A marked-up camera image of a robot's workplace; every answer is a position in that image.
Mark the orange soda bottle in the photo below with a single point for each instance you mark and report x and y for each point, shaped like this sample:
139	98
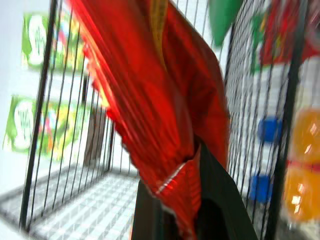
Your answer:
306	155

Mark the green snack bag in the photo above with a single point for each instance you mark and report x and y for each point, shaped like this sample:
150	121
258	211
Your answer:
222	20

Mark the blue bottle cap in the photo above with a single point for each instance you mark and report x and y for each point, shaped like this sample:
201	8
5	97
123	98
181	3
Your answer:
270	128
260	187

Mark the brown packet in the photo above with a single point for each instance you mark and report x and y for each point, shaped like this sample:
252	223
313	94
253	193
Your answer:
95	140

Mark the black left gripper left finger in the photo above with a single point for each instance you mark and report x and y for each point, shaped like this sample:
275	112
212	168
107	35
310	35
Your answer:
146	215

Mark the green printed carton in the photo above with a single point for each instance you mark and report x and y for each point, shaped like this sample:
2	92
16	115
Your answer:
33	40
22	122

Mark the red printed snack bag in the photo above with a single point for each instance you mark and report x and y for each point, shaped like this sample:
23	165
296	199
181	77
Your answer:
280	30

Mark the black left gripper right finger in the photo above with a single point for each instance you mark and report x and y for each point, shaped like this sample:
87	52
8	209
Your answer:
225	200

